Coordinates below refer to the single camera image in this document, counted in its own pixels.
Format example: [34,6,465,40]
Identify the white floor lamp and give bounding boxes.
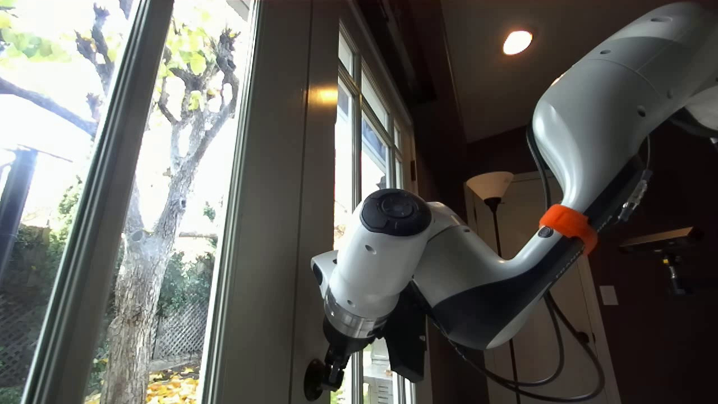
[465,172,521,404]

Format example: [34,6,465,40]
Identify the white wall light switch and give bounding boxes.
[600,286,619,307]

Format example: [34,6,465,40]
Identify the bare tree outside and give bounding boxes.
[0,0,248,404]

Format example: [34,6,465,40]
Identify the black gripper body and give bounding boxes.
[322,321,371,392]

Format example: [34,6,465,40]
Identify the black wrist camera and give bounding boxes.
[384,288,426,383]

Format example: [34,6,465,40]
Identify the recessed ceiling light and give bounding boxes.
[502,29,534,57]

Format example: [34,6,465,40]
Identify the orange strap on arm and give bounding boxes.
[536,205,602,257]

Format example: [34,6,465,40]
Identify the round black deadbolt lock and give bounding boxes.
[304,360,327,403]

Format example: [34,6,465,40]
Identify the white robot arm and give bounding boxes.
[305,2,718,397]

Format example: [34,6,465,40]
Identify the white French door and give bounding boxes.
[200,0,414,404]

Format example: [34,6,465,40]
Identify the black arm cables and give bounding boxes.
[447,291,609,404]

